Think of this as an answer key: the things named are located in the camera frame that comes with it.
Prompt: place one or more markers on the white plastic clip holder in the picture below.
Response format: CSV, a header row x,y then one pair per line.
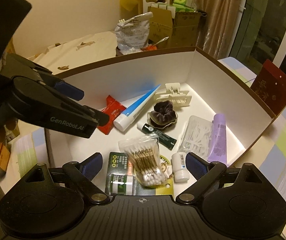
x,y
175,96

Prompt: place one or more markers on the cream cloth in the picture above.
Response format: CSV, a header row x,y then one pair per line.
x,y
83,52

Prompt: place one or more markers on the brown box with white inside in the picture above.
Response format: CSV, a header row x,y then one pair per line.
x,y
208,80

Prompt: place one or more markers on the green tissue packs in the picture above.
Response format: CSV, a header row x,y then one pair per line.
x,y
183,3

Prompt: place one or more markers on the green blister card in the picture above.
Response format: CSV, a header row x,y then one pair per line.
x,y
119,177

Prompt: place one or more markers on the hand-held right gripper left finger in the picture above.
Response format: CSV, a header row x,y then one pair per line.
x,y
93,165

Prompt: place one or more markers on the open-flap cardboard box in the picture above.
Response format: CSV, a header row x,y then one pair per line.
x,y
159,22

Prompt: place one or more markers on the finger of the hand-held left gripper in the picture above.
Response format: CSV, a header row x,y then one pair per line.
x,y
90,113
69,90

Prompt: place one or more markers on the blue and white tube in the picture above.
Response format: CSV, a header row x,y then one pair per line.
x,y
138,107

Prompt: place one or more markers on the dark red gift bag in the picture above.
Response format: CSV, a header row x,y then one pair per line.
x,y
274,90

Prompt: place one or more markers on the red snack packet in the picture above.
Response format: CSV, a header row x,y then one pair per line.
x,y
110,115

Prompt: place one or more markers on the dark green tube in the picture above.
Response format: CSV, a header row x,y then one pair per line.
x,y
158,132

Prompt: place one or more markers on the orange wrapper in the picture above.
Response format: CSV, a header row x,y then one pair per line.
x,y
149,47

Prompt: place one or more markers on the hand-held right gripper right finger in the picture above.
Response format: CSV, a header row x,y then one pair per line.
x,y
195,165

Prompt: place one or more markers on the crumpled printed bag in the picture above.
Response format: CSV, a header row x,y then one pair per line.
x,y
133,32

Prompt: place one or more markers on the metal spoon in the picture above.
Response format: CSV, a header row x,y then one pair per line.
x,y
160,41

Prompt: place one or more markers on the cotton swab bag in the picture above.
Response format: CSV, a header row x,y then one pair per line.
x,y
143,160

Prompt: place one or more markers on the purple tube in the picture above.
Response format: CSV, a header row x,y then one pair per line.
x,y
218,137

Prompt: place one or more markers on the clear floss pick box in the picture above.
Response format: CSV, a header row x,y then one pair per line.
x,y
196,135

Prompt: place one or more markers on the beige curtain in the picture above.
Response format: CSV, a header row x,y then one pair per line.
x,y
220,12

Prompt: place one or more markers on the dark glass door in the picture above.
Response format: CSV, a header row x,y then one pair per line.
x,y
270,17

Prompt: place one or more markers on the small white bottle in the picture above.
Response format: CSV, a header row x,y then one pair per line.
x,y
180,166

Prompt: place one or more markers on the dark velvet scrunchie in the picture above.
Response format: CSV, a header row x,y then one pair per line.
x,y
164,115

